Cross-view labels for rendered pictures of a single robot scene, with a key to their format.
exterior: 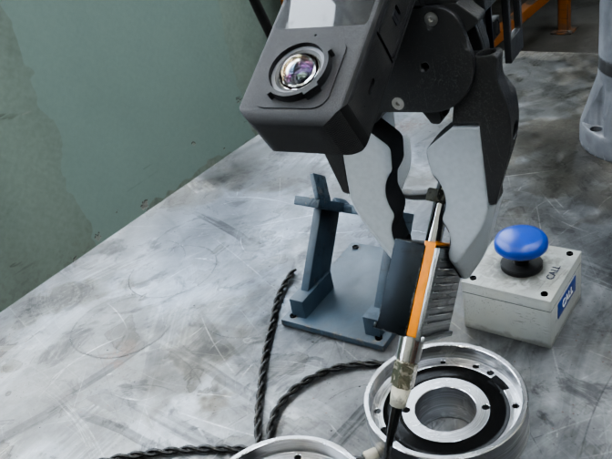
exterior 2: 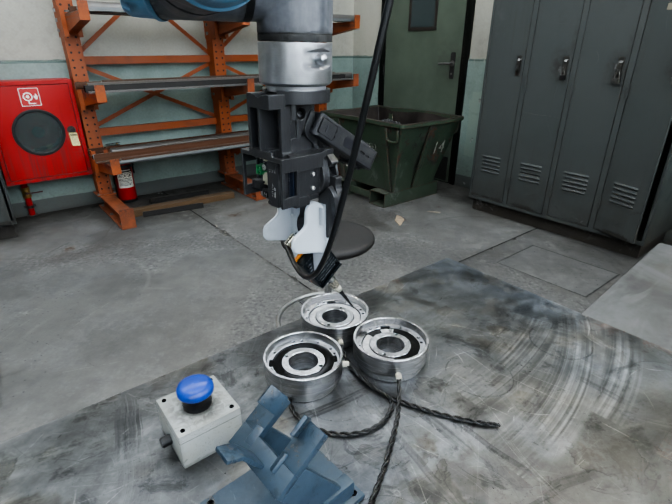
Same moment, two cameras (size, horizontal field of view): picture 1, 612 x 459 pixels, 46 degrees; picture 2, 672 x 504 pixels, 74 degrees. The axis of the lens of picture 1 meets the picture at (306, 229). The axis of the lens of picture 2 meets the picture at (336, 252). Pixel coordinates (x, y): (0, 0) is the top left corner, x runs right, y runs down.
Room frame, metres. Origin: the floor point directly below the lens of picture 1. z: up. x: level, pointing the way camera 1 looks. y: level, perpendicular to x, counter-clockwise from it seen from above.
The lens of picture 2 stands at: (0.81, 0.06, 1.21)
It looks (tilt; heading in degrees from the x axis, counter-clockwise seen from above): 25 degrees down; 190
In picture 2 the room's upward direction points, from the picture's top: straight up
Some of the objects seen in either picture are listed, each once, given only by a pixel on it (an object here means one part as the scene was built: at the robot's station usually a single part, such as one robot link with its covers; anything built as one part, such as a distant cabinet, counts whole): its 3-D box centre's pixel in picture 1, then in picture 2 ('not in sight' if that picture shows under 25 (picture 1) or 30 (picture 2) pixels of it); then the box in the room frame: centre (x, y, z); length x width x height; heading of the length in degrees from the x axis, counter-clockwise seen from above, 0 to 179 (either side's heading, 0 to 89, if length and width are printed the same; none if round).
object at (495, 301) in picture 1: (525, 283); (195, 419); (0.46, -0.16, 0.82); 0.08 x 0.07 x 0.05; 139
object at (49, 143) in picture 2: not in sight; (68, 148); (-2.25, -2.59, 0.50); 0.91 x 0.24 x 1.00; 139
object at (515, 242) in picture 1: (521, 260); (197, 400); (0.46, -0.16, 0.85); 0.04 x 0.04 x 0.05
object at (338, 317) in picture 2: not in sight; (334, 320); (0.23, -0.04, 0.82); 0.10 x 0.10 x 0.04
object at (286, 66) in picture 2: not in sight; (297, 67); (0.33, -0.06, 1.19); 0.08 x 0.08 x 0.05
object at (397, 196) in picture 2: not in sight; (386, 153); (-3.18, -0.20, 0.35); 1.04 x 0.74 x 0.70; 49
